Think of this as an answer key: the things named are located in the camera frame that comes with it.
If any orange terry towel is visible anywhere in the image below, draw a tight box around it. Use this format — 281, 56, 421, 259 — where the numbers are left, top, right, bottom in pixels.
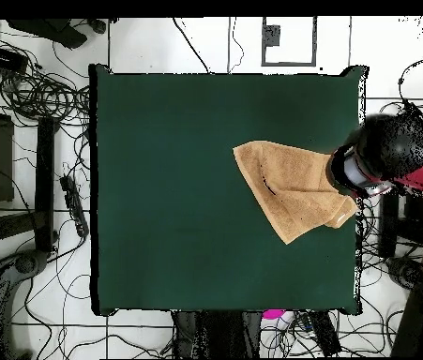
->
232, 140, 359, 246

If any dark chair base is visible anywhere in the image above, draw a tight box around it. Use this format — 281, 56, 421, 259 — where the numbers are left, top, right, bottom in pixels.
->
385, 254, 423, 292

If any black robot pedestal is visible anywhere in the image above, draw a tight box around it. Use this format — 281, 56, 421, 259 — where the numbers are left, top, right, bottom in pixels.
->
171, 309, 263, 360

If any long black power strip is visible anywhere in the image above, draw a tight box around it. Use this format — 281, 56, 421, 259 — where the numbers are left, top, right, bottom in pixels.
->
59, 174, 91, 240

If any pink and white object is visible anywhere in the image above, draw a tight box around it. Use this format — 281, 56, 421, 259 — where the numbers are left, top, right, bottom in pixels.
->
261, 308, 296, 323

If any black adapter box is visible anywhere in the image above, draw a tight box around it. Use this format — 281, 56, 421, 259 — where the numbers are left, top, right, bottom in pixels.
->
0, 43, 29, 75

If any tangle of black cables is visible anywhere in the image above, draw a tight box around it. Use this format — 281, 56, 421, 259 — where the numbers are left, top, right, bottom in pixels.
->
259, 196, 407, 357
0, 61, 92, 128

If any black rolling chair base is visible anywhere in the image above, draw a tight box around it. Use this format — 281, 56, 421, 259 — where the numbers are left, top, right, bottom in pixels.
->
6, 18, 108, 51

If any black metal frame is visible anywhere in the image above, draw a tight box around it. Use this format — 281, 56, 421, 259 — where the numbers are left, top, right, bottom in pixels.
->
0, 84, 61, 263

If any black power brick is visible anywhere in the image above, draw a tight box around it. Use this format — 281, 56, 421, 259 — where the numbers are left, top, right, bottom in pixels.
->
308, 310, 342, 357

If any black metal bar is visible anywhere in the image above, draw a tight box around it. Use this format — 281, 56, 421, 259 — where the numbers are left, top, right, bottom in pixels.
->
378, 192, 402, 260

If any grey square frame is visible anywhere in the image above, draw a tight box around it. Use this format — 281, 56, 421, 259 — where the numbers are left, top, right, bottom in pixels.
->
261, 16, 318, 68

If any grey chair base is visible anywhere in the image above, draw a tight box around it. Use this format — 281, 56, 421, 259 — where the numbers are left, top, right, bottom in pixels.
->
0, 249, 53, 360

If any dark green table cloth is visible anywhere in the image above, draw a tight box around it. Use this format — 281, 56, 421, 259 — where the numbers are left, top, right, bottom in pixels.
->
87, 63, 370, 318

